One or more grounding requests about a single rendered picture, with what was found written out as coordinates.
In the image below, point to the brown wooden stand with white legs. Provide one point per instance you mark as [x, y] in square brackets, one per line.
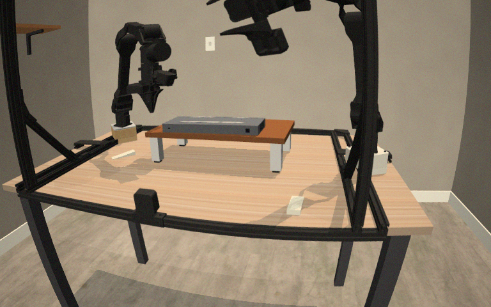
[275, 132]

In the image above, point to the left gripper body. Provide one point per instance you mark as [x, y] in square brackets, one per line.
[145, 77]

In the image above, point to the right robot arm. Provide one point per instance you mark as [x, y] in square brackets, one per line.
[352, 21]

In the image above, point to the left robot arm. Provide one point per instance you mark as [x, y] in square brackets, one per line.
[151, 51]

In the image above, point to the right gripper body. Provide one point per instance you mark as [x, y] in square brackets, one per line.
[260, 10]

